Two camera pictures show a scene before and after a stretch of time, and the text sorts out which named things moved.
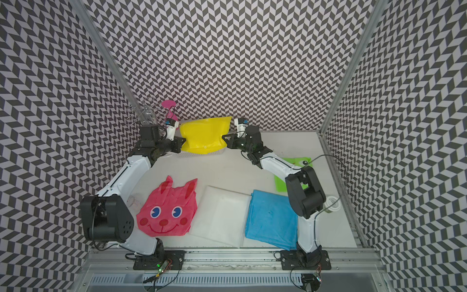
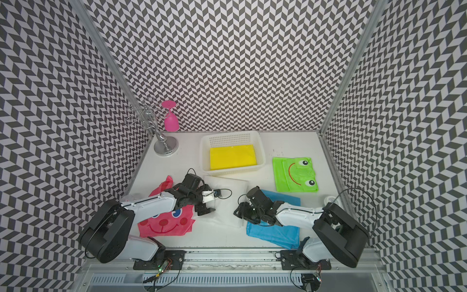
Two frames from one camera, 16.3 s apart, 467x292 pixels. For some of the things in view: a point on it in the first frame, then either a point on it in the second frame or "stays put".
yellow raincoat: (205, 136) to (230, 157)
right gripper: (231, 143) to (243, 209)
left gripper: (179, 142) to (202, 210)
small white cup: (332, 203) stays put
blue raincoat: (273, 219) stays put
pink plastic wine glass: (171, 113) stays put
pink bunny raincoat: (168, 210) stays put
